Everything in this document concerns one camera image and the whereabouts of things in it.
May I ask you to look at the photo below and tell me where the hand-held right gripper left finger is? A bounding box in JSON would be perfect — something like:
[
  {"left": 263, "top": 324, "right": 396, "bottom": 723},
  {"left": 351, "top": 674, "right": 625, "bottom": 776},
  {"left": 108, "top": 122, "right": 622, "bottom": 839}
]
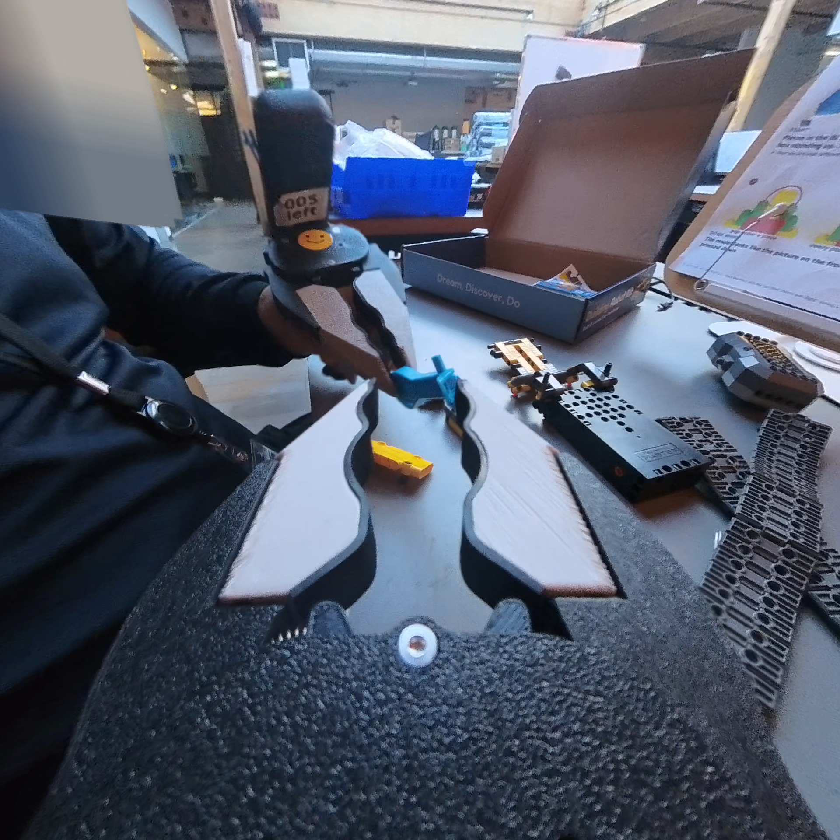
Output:
[{"left": 218, "top": 379, "right": 379, "bottom": 606}]

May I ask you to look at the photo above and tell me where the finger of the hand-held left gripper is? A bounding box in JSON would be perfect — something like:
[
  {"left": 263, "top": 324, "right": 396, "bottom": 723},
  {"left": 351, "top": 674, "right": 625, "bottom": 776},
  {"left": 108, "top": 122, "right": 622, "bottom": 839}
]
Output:
[
  {"left": 353, "top": 268, "right": 418, "bottom": 371},
  {"left": 297, "top": 282, "right": 399, "bottom": 395}
]

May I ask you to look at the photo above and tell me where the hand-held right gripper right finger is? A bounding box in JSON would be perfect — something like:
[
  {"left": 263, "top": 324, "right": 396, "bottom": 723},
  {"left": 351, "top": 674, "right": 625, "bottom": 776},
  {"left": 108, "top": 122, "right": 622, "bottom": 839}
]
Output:
[{"left": 458, "top": 382, "right": 621, "bottom": 598}]

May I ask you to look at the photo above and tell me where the blue toy separator tool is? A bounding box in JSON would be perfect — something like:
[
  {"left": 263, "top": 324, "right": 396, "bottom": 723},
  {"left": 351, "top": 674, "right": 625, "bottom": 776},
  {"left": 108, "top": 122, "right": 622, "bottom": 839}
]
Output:
[{"left": 390, "top": 354, "right": 459, "bottom": 412}]

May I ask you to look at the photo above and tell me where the yellow angled toy beam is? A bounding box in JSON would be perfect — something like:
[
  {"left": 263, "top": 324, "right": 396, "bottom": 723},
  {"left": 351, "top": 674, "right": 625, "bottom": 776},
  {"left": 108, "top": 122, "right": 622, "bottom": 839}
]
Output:
[{"left": 371, "top": 440, "right": 434, "bottom": 479}]

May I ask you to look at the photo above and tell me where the person's left forearm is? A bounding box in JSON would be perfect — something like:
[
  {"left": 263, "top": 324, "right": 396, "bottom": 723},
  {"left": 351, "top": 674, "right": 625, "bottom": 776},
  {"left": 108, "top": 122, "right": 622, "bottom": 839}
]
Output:
[{"left": 46, "top": 217, "right": 291, "bottom": 376}]

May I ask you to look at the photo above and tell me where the grey desk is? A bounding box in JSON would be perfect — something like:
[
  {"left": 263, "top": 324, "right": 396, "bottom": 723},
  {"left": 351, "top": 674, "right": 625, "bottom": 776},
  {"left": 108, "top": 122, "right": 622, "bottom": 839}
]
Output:
[{"left": 307, "top": 287, "right": 840, "bottom": 840}]

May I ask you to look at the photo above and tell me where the person's left hand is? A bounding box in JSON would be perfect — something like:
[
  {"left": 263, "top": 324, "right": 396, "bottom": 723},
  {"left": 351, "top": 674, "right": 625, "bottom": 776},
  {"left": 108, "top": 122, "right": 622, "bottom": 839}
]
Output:
[{"left": 257, "top": 286, "right": 326, "bottom": 359}]

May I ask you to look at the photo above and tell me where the clear plastic bag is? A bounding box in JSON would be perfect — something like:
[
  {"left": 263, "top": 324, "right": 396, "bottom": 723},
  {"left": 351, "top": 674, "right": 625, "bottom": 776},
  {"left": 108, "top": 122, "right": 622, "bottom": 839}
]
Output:
[{"left": 335, "top": 121, "right": 434, "bottom": 162}]

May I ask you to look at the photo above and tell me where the wooden background table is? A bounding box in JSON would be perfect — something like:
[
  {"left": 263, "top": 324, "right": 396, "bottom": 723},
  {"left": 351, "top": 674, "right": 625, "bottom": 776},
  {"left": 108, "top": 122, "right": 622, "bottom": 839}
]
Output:
[{"left": 328, "top": 213, "right": 490, "bottom": 241}]

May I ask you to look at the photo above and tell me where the blue plastic bin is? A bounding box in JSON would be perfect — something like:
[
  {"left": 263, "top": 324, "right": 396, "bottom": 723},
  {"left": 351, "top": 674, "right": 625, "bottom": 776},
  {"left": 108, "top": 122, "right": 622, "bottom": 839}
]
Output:
[{"left": 330, "top": 156, "right": 477, "bottom": 221}]

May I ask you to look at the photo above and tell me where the black yellow toy vehicle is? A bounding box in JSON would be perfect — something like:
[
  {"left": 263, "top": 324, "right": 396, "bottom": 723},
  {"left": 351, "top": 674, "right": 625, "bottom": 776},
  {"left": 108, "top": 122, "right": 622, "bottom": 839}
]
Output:
[{"left": 487, "top": 338, "right": 717, "bottom": 504}]

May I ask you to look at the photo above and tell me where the blue yellow toy booklet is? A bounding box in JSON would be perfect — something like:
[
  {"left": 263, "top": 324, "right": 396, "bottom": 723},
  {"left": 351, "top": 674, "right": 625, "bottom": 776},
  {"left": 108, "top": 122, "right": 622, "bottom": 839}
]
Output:
[{"left": 534, "top": 264, "right": 599, "bottom": 300}]

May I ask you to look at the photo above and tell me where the dark grey toy track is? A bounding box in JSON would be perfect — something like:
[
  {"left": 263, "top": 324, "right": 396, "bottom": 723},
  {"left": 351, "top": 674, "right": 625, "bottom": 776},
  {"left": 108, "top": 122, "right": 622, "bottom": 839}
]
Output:
[
  {"left": 656, "top": 415, "right": 840, "bottom": 634},
  {"left": 700, "top": 409, "right": 835, "bottom": 711}
]

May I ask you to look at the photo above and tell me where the person's dark navy clothing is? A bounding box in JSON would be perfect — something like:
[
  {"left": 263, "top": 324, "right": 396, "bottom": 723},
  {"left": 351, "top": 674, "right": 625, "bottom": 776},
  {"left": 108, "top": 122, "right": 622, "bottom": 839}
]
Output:
[{"left": 0, "top": 210, "right": 284, "bottom": 788}]

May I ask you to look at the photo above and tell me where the blue cardboard box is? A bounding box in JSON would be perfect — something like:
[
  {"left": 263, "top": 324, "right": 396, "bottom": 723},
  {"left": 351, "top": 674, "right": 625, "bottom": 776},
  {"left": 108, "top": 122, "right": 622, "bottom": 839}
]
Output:
[{"left": 402, "top": 47, "right": 757, "bottom": 346}]

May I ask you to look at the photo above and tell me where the grey toy battery box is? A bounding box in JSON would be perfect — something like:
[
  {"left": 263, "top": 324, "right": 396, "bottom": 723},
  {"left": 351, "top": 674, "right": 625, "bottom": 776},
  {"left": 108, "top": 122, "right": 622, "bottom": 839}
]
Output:
[{"left": 707, "top": 331, "right": 825, "bottom": 413}]

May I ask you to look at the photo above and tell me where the instruction sheet on board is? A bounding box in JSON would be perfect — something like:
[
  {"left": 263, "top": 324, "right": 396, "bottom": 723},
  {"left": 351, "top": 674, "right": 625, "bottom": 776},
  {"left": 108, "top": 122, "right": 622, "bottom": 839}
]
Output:
[{"left": 664, "top": 56, "right": 840, "bottom": 372}]

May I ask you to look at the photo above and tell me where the white board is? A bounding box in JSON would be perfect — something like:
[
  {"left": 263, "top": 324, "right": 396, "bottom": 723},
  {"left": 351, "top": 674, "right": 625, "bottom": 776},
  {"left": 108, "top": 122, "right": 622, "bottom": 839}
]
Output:
[{"left": 518, "top": 35, "right": 648, "bottom": 120}]

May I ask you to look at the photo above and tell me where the printed instruction sheet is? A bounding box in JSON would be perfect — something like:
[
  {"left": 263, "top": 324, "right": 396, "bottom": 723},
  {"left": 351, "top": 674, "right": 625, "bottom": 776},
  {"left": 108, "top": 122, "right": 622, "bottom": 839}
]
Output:
[{"left": 675, "top": 60, "right": 840, "bottom": 304}]

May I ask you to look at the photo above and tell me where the thin wooden post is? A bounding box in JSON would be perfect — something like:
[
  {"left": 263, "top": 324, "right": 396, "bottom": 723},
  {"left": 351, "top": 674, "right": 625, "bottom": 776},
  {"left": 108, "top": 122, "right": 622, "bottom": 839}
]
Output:
[
  {"left": 727, "top": 0, "right": 799, "bottom": 133},
  {"left": 209, "top": 0, "right": 268, "bottom": 199}
]

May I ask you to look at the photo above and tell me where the black strap with metal clip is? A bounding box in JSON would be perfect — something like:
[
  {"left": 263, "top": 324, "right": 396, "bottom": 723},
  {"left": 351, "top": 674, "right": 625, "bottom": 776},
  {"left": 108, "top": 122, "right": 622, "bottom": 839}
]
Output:
[{"left": 0, "top": 314, "right": 278, "bottom": 468}]

